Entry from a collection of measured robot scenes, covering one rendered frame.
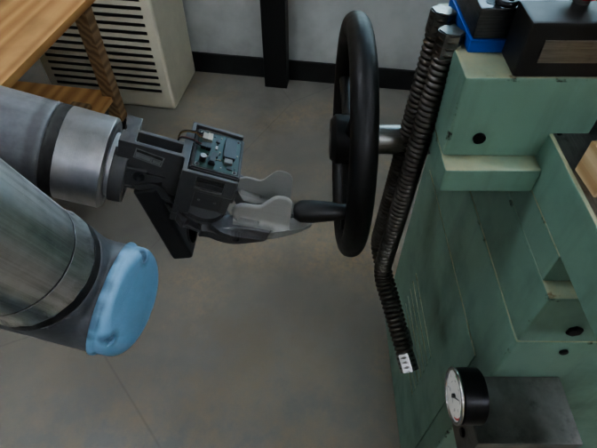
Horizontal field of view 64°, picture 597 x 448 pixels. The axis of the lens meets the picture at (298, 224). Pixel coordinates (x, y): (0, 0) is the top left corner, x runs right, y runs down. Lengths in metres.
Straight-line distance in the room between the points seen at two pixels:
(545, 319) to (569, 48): 0.26
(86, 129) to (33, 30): 1.14
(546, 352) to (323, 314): 0.84
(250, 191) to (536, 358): 0.38
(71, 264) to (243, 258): 1.16
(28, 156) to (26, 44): 1.08
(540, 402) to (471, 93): 0.38
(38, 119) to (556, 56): 0.44
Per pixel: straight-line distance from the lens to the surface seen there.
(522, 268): 0.56
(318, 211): 0.51
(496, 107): 0.48
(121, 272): 0.38
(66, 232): 0.35
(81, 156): 0.47
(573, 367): 0.68
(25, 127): 0.48
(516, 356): 0.62
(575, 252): 0.48
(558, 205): 0.50
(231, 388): 1.29
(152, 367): 1.36
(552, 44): 0.46
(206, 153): 0.47
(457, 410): 0.59
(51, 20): 1.63
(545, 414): 0.67
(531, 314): 0.55
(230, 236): 0.49
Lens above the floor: 1.19
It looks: 50 degrees down
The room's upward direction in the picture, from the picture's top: straight up
